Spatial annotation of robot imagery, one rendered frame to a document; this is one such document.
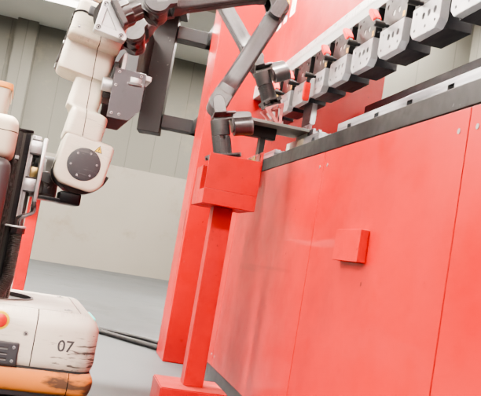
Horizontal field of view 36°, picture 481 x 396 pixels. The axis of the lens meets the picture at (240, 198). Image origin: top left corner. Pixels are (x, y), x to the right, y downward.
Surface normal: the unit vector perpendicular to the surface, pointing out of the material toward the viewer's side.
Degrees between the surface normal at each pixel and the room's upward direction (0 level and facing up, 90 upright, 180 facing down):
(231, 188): 90
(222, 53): 90
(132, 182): 90
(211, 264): 90
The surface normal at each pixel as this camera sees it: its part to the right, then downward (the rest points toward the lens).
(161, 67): 0.03, -0.07
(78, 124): 0.29, -0.03
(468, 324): -0.96, -0.18
